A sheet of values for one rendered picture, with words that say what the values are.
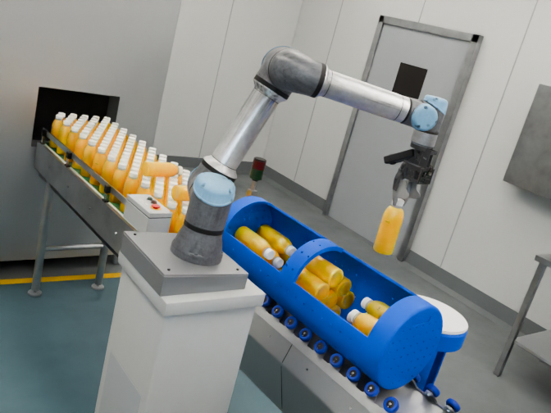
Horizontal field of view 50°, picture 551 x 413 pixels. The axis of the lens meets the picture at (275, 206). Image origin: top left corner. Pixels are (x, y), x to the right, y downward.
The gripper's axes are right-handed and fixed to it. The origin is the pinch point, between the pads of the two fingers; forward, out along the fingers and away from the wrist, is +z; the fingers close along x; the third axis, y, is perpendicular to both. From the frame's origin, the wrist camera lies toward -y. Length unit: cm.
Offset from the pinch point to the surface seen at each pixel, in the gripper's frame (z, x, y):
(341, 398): 55, -27, 22
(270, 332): 54, -27, -14
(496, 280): 118, 314, -103
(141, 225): 40, -48, -76
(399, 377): 44, -16, 31
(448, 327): 40, 24, 20
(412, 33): -63, 320, -273
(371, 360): 37, -28, 28
